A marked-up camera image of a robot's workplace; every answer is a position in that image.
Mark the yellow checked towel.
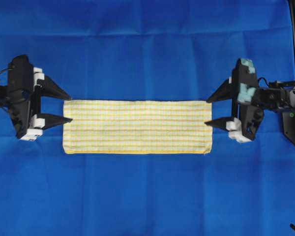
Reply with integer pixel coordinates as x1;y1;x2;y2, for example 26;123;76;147
62;100;212;154

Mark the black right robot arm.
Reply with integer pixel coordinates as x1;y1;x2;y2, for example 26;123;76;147
205;58;295;143

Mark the blue table cloth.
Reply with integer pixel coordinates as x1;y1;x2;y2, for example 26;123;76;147
0;0;295;236

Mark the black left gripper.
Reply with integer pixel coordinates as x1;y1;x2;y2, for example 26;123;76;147
7;55;72;141

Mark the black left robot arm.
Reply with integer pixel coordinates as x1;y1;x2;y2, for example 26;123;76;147
0;55;72;141

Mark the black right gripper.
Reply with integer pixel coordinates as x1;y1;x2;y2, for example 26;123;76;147
205;58;264;143

